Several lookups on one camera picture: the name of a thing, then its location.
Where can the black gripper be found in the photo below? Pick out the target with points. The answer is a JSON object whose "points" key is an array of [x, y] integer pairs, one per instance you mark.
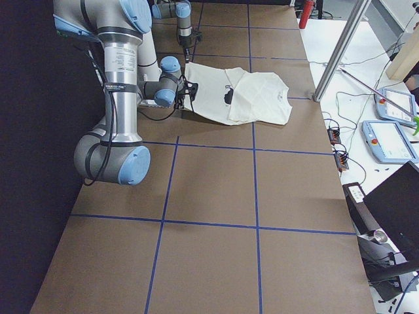
{"points": [[185, 44], [179, 104]]}

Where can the cream long sleeve shirt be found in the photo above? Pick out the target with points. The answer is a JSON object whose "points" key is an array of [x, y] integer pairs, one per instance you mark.
{"points": [[235, 96]]}

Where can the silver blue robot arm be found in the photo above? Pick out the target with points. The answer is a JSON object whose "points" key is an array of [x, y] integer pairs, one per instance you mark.
{"points": [[181, 10], [131, 76]]}

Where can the red fire extinguisher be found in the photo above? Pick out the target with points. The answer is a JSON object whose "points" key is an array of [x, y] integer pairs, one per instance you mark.
{"points": [[306, 12]]}

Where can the upper orange black connector box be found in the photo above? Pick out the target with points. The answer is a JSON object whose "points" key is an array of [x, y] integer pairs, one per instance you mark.
{"points": [[334, 136]]}

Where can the orange black connector box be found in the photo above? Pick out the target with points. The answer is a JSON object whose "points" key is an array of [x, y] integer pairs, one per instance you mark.
{"points": [[341, 160], [334, 136]]}

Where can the lower orange black connector box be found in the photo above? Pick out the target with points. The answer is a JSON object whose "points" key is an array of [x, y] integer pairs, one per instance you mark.
{"points": [[341, 160]]}

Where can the near teach pendant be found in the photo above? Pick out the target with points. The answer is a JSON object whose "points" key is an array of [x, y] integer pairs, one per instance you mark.
{"points": [[387, 142]]}

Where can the black box with white label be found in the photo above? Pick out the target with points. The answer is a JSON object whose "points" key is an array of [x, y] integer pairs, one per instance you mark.
{"points": [[361, 216]]}

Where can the wooden board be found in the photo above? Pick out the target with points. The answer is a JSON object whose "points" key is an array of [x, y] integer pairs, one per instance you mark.
{"points": [[406, 58]]}

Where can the green tipped grabber stick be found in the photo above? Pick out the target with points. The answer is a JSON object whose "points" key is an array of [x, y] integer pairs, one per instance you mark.
{"points": [[382, 96]]}

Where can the black monitor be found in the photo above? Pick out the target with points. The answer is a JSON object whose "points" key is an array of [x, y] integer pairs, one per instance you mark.
{"points": [[394, 205]]}

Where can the black monitor stand base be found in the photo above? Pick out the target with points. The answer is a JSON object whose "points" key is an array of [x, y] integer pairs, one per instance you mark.
{"points": [[389, 272]]}

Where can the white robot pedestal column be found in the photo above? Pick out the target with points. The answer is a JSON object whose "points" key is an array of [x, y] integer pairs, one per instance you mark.
{"points": [[147, 63]]}

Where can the aluminium frame post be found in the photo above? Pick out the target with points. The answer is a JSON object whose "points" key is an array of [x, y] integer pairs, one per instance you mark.
{"points": [[348, 32]]}

